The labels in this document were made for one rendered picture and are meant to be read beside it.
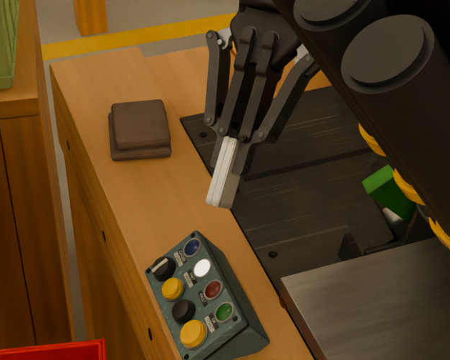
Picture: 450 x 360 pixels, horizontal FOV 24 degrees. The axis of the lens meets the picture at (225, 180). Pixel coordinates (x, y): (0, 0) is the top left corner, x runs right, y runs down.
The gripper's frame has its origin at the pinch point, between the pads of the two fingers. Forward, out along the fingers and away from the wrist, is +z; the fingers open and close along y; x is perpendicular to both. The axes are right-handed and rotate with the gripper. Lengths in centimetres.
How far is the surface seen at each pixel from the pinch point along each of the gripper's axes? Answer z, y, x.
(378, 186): -3.0, 13.5, 5.9
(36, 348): 23.4, -14.0, -3.6
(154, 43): -26, -139, 179
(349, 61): -7, 34, -54
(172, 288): 14.1, -6.1, 6.2
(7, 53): -6, -64, 34
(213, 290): 12.6, -1.1, 6.3
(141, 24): -31, -150, 184
